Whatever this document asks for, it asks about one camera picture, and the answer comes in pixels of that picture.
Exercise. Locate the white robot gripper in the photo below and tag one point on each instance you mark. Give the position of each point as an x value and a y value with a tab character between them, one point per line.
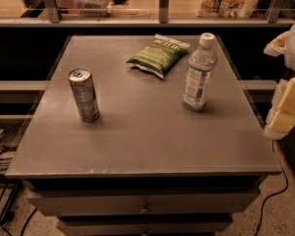
280	120

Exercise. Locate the clear plastic water bottle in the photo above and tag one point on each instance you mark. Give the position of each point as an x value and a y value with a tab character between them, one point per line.
201	64

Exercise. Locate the colourful snack bag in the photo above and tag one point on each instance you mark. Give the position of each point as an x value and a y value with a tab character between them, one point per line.
230	9

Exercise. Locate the green chip bag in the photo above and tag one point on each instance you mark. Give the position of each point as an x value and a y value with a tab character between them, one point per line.
159	56

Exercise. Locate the grey drawer cabinet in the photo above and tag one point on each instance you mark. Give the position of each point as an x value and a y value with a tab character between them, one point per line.
147	166

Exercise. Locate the silver drink can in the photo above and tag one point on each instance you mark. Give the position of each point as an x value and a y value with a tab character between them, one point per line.
81	83

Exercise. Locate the clear plastic container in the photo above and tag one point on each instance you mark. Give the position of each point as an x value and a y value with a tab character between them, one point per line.
93	8

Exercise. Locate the metal shelf rail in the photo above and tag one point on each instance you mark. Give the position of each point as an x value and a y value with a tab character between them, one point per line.
138	14

